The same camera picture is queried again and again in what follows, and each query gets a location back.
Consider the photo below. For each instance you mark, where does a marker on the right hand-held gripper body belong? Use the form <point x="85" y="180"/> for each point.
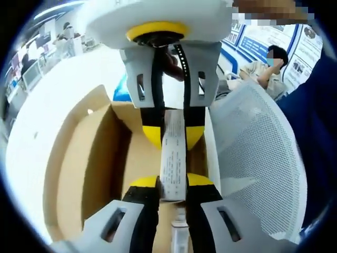
<point x="158" y="13"/>

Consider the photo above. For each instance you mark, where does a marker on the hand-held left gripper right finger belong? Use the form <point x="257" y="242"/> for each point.
<point x="210" y="226"/>

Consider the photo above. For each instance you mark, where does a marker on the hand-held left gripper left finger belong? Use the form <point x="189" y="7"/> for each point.
<point x="118" y="224"/>

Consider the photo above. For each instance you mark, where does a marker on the blue wipes pack soft item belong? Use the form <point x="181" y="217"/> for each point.
<point x="119" y="91"/>

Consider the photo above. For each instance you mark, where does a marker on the clear pump bottle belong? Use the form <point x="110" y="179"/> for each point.
<point x="180" y="234"/>

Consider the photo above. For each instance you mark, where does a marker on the brown cardboard shoe box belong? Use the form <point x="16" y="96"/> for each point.
<point x="100" y="158"/>

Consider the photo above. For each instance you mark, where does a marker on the white printed carton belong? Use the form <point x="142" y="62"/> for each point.
<point x="173" y="158"/>

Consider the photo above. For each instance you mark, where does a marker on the person's right hand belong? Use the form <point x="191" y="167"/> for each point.
<point x="172" y="68"/>

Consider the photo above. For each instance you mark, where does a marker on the dark computer monitor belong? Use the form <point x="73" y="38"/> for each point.
<point x="42" y="40"/>

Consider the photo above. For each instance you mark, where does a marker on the person's dark blue clothing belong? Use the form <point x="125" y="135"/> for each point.
<point x="316" y="131"/>

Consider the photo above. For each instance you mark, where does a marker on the blue white wall display board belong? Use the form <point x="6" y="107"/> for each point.
<point x="300" y="52"/>

